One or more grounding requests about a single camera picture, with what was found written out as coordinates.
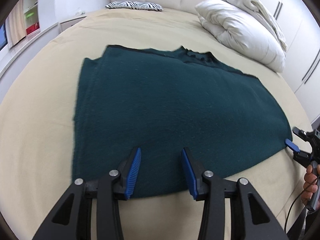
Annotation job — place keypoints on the beige curtain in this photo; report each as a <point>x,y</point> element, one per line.
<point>15,25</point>

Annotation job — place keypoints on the zebra print pillow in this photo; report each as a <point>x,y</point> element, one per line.
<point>134,5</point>

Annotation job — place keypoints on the person's right hand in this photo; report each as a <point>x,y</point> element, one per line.
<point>309,186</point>

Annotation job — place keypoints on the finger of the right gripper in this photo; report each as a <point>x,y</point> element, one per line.
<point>301,157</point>
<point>305,136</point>

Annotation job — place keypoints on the white bedside table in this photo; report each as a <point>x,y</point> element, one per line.
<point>65,24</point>

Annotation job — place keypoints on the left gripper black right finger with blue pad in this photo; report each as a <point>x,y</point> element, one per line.
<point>251,218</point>

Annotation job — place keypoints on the dark green knit sweater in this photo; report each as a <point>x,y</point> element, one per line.
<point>164,101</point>

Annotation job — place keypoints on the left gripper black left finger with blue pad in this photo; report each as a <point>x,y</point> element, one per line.
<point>70,218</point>

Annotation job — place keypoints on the white wall shelf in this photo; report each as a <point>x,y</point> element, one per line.
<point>30,12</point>

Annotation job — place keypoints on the dark framed window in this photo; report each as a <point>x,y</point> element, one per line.
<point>3,37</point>

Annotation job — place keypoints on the white folded duvet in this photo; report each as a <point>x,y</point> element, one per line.
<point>246,27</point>

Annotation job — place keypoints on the white wardrobe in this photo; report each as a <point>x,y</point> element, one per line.
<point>301,32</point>

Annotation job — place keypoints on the red storage box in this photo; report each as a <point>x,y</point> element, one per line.
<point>32,28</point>

